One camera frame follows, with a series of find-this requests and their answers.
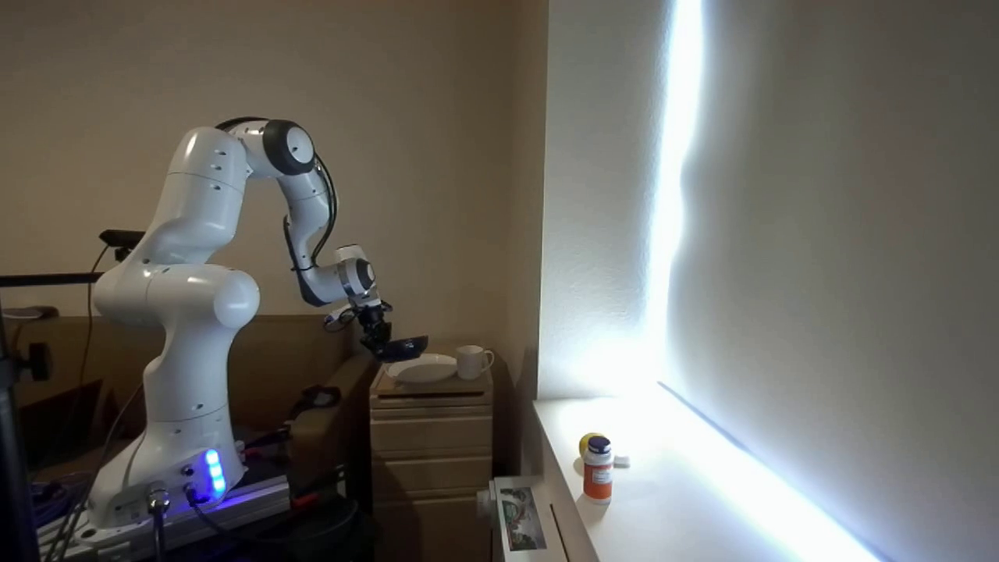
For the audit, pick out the white windowsill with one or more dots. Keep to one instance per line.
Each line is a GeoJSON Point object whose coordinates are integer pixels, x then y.
{"type": "Point", "coordinates": [667, 488]}

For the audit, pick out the white window blind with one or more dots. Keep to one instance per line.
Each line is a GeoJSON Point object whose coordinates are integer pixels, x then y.
{"type": "Point", "coordinates": [852, 259]}

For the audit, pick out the black stand with pole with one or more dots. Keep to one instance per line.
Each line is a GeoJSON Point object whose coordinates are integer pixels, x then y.
{"type": "Point", "coordinates": [16, 470]}

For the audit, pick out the white mug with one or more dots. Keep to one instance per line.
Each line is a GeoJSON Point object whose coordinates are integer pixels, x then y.
{"type": "Point", "coordinates": [471, 364]}

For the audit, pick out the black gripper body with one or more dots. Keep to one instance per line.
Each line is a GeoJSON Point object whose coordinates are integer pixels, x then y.
{"type": "Point", "coordinates": [368, 318]}

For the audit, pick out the aluminium mounting rail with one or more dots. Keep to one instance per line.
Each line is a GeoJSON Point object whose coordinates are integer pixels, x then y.
{"type": "Point", "coordinates": [251, 502]}

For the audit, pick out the light wooden nightstand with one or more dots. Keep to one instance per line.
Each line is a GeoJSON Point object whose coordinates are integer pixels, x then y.
{"type": "Point", "coordinates": [432, 448]}

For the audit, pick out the orange bottle with white cap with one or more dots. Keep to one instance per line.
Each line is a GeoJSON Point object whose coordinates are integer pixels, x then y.
{"type": "Point", "coordinates": [597, 483]}

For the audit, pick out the black camera on stand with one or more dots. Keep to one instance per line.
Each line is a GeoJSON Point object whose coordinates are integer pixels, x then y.
{"type": "Point", "coordinates": [117, 238]}

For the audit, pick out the yellow lemon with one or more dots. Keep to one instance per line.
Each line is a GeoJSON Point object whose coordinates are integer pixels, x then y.
{"type": "Point", "coordinates": [592, 440]}

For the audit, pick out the white round plate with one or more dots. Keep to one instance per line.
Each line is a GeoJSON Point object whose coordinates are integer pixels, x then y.
{"type": "Point", "coordinates": [425, 369]}

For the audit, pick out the black robot table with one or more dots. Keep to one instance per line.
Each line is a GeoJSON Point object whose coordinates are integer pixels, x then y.
{"type": "Point", "coordinates": [259, 534]}

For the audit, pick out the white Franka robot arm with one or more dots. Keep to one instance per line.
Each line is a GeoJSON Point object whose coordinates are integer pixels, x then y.
{"type": "Point", "coordinates": [187, 315]}

